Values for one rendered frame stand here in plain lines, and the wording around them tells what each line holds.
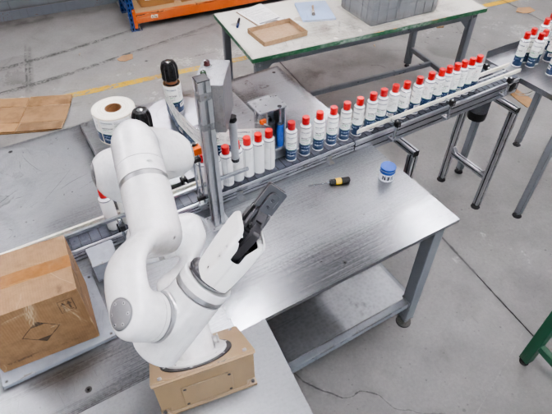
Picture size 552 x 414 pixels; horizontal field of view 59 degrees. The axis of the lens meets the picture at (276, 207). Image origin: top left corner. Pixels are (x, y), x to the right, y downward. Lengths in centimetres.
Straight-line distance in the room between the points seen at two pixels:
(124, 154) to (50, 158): 166
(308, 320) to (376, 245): 66
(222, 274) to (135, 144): 33
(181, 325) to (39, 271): 96
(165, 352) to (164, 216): 22
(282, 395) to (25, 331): 80
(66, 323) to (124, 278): 96
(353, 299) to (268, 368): 101
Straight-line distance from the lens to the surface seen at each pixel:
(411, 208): 216
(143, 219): 84
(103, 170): 110
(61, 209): 227
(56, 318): 166
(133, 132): 94
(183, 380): 146
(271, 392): 162
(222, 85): 163
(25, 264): 170
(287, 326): 244
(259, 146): 207
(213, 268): 71
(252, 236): 68
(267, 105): 212
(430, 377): 267
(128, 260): 74
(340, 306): 252
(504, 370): 282
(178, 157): 107
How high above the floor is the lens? 230
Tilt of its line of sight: 45 degrees down
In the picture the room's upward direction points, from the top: straight up
